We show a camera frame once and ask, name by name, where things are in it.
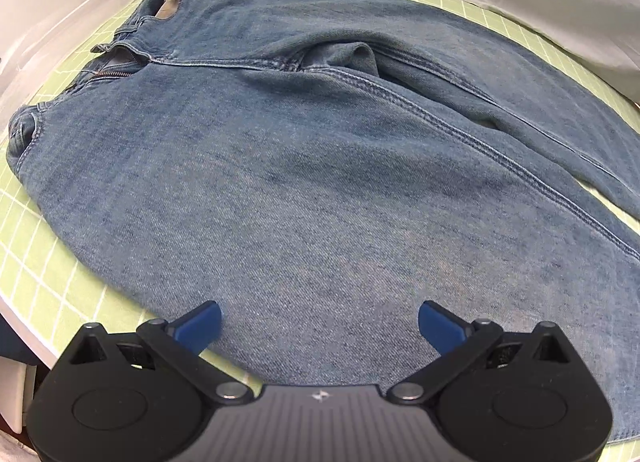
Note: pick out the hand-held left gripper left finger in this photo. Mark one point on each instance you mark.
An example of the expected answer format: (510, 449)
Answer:
(200, 324)

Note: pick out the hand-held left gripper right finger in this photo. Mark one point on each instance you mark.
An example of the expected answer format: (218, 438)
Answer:
(440, 324)

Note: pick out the blue denim jeans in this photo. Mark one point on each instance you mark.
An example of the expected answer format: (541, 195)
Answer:
(320, 167)

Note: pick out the green grid cutting mat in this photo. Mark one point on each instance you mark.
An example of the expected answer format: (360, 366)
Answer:
(55, 262)

